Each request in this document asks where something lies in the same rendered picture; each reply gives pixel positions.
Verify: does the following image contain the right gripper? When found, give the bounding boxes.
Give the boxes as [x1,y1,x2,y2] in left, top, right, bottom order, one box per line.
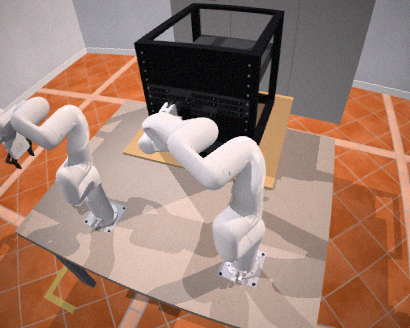
[158,100,184,117]

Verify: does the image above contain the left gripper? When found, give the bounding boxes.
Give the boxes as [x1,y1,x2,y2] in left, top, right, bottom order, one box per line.
[2,133,35,170]

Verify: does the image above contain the tan wooden board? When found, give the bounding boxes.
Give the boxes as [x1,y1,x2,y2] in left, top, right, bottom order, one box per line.
[123,94,293,190]

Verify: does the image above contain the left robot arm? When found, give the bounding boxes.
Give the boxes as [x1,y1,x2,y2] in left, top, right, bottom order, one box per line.
[0,97,118,228]

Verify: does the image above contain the black rack frame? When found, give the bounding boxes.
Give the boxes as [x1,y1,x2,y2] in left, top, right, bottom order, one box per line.
[134,3,284,158]

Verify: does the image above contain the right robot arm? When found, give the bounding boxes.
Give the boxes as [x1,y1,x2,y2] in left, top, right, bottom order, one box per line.
[138,112,266,283]

